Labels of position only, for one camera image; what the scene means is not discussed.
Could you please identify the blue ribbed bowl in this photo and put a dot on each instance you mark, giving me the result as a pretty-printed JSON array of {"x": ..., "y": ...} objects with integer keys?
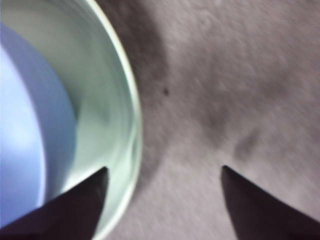
[{"x": 22, "y": 125}]

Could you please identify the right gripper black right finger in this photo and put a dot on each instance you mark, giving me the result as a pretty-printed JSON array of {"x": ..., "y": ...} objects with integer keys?
[{"x": 262, "y": 215}]

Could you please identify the pale green round plate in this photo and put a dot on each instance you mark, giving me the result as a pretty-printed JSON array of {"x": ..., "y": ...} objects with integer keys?
[{"x": 100, "y": 100}]

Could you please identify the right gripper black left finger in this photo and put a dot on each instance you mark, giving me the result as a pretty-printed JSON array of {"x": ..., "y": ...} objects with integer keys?
[{"x": 65, "y": 215}]

